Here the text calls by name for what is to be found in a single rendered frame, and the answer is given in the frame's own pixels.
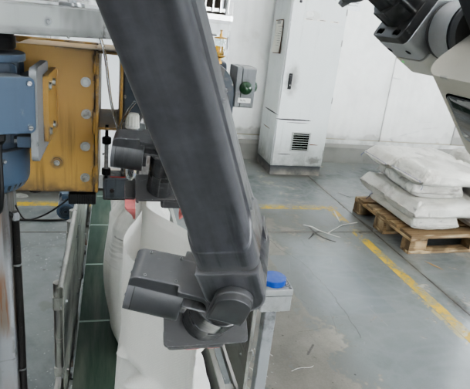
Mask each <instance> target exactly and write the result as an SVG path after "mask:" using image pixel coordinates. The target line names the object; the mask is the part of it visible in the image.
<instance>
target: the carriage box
mask: <svg viewBox="0 0 470 389"><path fill-rule="evenodd" d="M15 36H16V48H15V50H18V51H22V52H24V53H25V62H24V72H26V71H29V67H31V66H33V65H34V64H35V63H37V62H38V61H39V60H46V61H47V62H48V70H49V68H51V67H56V68H57V69H58V91H59V95H58V101H59V126H58V127H57V128H56V131H55V133H54V134H53V137H52V139H51V141H50V142H49V144H48V146H47V148H46V150H45V152H44V154H43V156H42V158H41V160H40V161H32V152H31V148H30V175H29V178H28V180H27V181H26V183H25V184H24V185H23V186H21V187H20V188H19V189H16V190H15V191H84V192H95V193H97V192H98V187H99V178H100V150H101V130H97V128H98V126H99V122H100V111H101V87H102V54H101V53H98V51H99V50H100V47H101V44H100V43H98V42H84V41H75V40H67V39H51V38H42V37H34V36H17V35H15Z"/></svg>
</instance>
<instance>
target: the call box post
mask: <svg viewBox="0 0 470 389"><path fill-rule="evenodd" d="M275 320H276V312H262V313H261V319H260V324H259V335H258V340H257V346H256V352H255V362H254V367H253V373H252V383H251V389H265V381H266V375H267V370H268V365H269V355H270V350H271V345H272V335H273V330H274V325H275Z"/></svg>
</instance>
